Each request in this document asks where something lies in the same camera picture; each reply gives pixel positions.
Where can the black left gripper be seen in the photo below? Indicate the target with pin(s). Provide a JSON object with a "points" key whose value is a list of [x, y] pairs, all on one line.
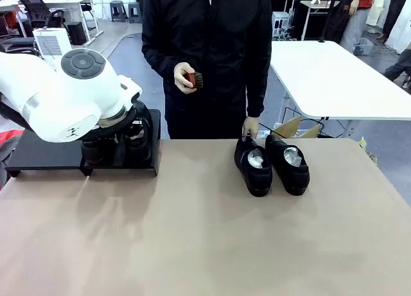
{"points": [[136, 116]]}

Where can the black glossy leather shoe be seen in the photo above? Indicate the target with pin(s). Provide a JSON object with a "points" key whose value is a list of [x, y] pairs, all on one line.
{"points": [[94, 153], [138, 148]]}

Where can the brown wooden shoe brush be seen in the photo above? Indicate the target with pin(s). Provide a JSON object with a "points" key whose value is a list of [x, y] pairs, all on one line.
{"points": [[196, 80]]}

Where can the person's left forearm black sleeve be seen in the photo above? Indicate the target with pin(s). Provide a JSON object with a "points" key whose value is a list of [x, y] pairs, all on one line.
{"points": [[257, 93]]}

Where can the person's right forearm black sleeve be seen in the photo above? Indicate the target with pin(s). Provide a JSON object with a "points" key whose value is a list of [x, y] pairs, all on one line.
{"points": [[160, 68]]}

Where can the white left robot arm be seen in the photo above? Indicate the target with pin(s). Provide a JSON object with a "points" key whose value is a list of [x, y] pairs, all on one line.
{"points": [[64, 97]]}

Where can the black shoe stand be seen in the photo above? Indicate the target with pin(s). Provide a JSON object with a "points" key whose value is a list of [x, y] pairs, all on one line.
{"points": [[41, 151]]}

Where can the black pole stand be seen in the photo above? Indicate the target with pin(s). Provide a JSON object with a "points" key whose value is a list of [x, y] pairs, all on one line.
{"points": [[327, 13]]}

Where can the person's right hand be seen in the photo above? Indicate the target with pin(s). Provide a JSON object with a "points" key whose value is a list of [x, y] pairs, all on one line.
{"points": [[183, 81]]}

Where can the person's left hand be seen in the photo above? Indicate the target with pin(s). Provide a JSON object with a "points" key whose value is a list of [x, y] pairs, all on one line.
{"points": [[250, 126]]}

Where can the red grey cloth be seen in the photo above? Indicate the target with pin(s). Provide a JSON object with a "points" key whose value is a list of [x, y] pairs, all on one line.
{"points": [[6, 148]]}

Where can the black computer tower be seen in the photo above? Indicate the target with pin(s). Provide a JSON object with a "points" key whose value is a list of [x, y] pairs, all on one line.
{"points": [[77, 32]]}

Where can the white air purifier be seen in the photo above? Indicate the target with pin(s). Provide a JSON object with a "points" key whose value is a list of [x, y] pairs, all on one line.
{"points": [[51, 42]]}

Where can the grey plastic stool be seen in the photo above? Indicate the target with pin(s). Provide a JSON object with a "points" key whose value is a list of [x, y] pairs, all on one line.
{"points": [[135, 12], [117, 10]]}

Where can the black office chair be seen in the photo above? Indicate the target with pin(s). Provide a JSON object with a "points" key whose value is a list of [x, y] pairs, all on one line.
{"points": [[19, 40], [38, 10]]}

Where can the person in black jacket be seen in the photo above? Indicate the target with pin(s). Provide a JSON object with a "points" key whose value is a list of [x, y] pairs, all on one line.
{"points": [[208, 36]]}

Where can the white crumpled paper stuffing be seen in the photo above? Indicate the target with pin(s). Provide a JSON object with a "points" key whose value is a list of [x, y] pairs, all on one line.
{"points": [[292, 156], [257, 158]]}

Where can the brown cardboard box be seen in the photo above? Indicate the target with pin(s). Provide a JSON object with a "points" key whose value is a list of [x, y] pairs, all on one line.
{"points": [[289, 127]]}

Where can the white computer case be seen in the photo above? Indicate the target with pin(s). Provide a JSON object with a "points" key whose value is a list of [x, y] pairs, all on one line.
{"points": [[281, 23]]}

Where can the white folding table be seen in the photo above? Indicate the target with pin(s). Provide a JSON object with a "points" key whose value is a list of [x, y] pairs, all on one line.
{"points": [[337, 77]]}

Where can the brown desk white legs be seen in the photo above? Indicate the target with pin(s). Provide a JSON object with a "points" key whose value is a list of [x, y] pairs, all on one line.
{"points": [[318, 5]]}

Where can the pale yellow paper scrap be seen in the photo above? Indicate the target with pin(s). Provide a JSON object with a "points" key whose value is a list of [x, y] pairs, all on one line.
{"points": [[363, 145]]}

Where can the grey storage bin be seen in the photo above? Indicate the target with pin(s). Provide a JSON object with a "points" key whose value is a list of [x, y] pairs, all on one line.
{"points": [[364, 45]]}

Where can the person in red shirt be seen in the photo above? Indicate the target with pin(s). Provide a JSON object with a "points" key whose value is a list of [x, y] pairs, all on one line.
{"points": [[356, 23]]}

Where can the seated person in dark clothes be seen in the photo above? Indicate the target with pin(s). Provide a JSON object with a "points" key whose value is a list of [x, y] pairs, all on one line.
{"points": [[399, 65]]}

